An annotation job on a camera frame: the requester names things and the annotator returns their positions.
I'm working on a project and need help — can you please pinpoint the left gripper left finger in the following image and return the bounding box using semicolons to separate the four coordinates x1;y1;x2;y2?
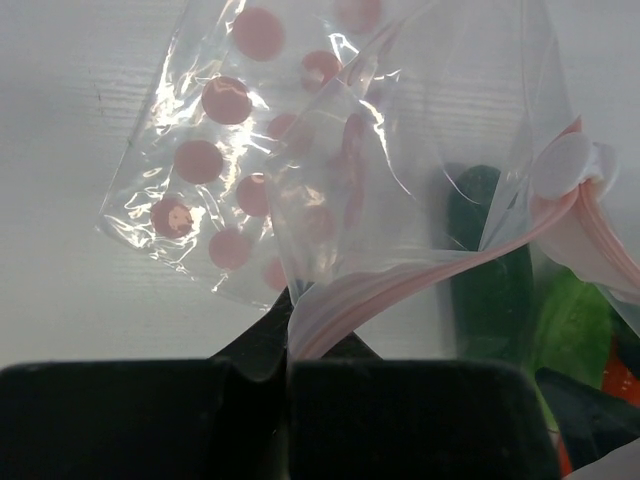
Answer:
1;293;292;479

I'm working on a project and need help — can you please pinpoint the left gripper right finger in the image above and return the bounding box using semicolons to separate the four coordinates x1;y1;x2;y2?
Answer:
288;358;560;479

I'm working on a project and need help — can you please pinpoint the clear pink-dotted zip bag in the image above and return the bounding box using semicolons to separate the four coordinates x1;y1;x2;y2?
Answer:
99;1;639;359

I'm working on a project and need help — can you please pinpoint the dark green cucumber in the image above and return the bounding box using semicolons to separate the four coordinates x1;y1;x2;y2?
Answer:
447;165;534;365

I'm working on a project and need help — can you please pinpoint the orange carrot with leaves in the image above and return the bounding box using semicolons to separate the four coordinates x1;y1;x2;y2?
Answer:
547;316;639;479

